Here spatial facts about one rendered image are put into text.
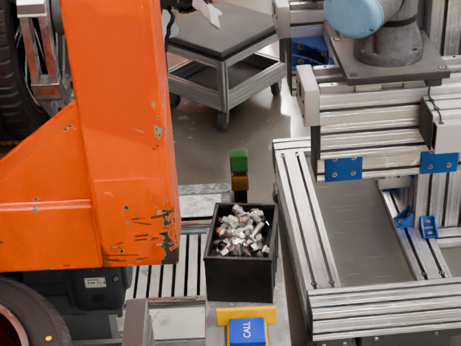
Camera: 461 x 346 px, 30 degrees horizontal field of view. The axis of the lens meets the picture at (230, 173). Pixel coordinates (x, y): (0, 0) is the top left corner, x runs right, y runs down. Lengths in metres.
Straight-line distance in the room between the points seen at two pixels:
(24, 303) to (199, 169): 1.41
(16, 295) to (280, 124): 1.76
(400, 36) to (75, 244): 0.81
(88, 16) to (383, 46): 0.67
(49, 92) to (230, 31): 1.39
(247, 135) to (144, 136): 1.67
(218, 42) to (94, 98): 1.65
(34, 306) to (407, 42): 0.95
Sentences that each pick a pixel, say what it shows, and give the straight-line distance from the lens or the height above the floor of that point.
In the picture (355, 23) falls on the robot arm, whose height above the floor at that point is 0.97.
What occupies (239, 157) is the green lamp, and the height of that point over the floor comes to 0.66.
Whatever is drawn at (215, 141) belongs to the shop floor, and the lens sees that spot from 3.26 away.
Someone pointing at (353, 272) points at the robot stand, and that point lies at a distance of 2.27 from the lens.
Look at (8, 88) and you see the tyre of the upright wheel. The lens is 2.00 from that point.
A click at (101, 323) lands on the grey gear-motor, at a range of 2.19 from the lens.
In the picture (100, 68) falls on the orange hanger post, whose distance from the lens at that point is 1.58.
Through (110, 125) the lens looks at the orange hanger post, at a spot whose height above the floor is 0.86.
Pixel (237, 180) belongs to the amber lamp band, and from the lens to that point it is 1.90.
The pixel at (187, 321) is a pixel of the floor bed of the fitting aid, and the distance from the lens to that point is 2.33.
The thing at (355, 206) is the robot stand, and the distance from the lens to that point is 2.51.
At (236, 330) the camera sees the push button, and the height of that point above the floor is 0.48.
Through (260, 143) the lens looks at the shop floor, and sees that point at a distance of 3.23.
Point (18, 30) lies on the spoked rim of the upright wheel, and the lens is 2.15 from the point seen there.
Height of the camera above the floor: 1.63
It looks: 32 degrees down
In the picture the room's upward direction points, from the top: 3 degrees counter-clockwise
